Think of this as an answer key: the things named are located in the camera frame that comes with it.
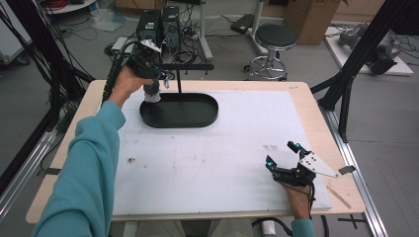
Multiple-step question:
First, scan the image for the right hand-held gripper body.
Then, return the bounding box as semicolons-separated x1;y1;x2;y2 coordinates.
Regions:
272;151;340;188

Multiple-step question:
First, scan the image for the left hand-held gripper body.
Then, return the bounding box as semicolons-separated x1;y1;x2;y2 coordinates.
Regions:
126;39;164;80

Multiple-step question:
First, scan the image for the silver carabiner clip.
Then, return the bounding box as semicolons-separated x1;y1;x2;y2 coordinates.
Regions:
162;72;176;90

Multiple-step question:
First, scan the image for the black and white plush toy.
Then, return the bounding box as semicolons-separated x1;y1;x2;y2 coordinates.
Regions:
142;78;163;105

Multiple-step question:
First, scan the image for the black oval-base stand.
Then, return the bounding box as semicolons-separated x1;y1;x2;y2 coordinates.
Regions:
138;62;219;129

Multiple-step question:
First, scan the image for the person's left hand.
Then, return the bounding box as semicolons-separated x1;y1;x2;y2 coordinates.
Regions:
108;64;154;109

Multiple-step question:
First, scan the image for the person's right hand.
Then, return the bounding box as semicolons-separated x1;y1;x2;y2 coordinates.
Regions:
283;183;313;220

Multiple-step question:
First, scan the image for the white power supply unit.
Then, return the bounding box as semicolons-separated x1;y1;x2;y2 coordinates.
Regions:
111;36;128;56
123;40;137;57

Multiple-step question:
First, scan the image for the black tape piece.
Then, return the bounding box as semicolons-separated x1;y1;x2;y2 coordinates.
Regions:
338;165;358;176

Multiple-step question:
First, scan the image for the black computer tower green label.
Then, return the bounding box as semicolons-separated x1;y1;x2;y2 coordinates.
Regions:
135;9;163;45

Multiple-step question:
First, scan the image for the thin wooden stick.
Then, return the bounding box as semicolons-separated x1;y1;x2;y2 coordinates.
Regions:
326;185;353;210

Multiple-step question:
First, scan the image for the white table leg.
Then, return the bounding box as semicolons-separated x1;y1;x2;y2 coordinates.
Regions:
247;0;269;55
197;0;214;62

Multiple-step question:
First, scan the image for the white foam mat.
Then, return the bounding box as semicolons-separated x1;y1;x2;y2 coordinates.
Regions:
112;89;333;216

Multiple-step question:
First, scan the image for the clear plastic bag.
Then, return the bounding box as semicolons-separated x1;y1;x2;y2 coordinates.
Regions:
89;7;126;34

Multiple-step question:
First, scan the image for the white plug box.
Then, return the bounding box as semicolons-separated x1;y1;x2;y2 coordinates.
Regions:
261;219;278;237

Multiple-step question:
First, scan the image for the black flat device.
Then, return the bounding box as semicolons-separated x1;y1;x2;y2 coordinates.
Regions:
229;13;256;35

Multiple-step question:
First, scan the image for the white round table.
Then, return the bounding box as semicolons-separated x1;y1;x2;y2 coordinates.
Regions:
42;0;97;16

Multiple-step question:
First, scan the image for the white floor board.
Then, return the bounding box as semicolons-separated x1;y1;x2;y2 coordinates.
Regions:
323;26;415;77

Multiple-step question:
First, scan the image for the black round stool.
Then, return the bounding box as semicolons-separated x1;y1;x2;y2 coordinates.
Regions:
244;23;299;82

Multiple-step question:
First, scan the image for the brown cardboard box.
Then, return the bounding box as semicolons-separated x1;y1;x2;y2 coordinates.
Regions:
283;0;349;46

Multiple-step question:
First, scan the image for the grey and black machine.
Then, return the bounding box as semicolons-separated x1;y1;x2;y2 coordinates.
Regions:
337;23;402;76

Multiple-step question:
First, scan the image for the black tape strip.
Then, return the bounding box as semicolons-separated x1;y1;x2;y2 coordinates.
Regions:
36;167;62;176

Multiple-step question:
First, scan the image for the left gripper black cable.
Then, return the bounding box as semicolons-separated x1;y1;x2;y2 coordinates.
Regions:
100;40;140;105

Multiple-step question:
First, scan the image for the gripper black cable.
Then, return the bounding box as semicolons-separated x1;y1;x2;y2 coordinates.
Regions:
100;40;140;105
307;181;318;220

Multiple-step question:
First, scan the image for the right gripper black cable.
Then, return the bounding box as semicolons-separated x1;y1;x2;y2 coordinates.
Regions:
307;181;318;220

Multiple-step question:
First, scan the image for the aluminium rail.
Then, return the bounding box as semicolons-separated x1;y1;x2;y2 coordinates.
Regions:
0;129;58;220
319;106;390;237

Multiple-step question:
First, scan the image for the black floor cable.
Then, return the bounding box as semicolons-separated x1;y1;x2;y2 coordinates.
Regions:
249;216;293;237

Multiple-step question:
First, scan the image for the black metal frame strut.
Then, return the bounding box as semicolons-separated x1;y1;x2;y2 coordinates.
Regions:
309;0;419;143
0;0;96;132

